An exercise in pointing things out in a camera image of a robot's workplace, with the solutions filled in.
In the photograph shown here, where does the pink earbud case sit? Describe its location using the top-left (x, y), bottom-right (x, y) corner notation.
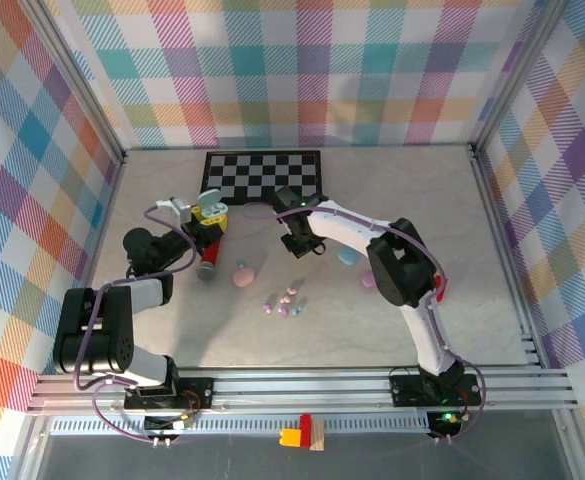
top-left (232, 266), bottom-right (257, 289)

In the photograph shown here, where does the red cylinder with grey end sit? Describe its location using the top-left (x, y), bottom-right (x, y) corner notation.
top-left (195, 238), bottom-right (223, 281)

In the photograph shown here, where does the black and grey chessboard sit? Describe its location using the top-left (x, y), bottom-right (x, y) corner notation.
top-left (199, 149), bottom-right (323, 207)

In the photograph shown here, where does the small controller board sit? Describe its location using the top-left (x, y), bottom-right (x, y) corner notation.
top-left (143, 413), bottom-right (196, 441)
top-left (425, 409), bottom-right (468, 441)

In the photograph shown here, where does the yellow toy brick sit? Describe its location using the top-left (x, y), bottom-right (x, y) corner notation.
top-left (279, 428), bottom-right (313, 448)

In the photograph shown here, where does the wooden toy block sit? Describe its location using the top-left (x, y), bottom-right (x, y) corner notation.
top-left (309, 419), bottom-right (326, 453)

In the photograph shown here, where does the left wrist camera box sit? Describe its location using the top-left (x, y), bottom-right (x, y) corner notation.
top-left (155, 197), bottom-right (194, 227)

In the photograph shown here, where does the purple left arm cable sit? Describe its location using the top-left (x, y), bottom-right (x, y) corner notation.
top-left (73, 203), bottom-right (199, 446)

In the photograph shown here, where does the aluminium table side rail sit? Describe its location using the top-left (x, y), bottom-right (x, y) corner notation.
top-left (61, 149), bottom-right (131, 376)
top-left (469, 144), bottom-right (548, 371)

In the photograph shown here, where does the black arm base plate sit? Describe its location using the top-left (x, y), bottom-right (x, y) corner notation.
top-left (388, 372), bottom-right (483, 407)
top-left (123, 377), bottom-right (215, 410)

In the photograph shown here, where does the aluminium front rail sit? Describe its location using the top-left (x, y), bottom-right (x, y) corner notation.
top-left (25, 366), bottom-right (582, 416)

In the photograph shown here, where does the aluminium frame post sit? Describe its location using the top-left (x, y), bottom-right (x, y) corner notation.
top-left (21, 0), bottom-right (129, 166)
top-left (469, 0), bottom-right (576, 161)

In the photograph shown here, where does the grey slotted cable duct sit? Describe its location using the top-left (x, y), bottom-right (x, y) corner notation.
top-left (49, 415), bottom-right (436, 437)

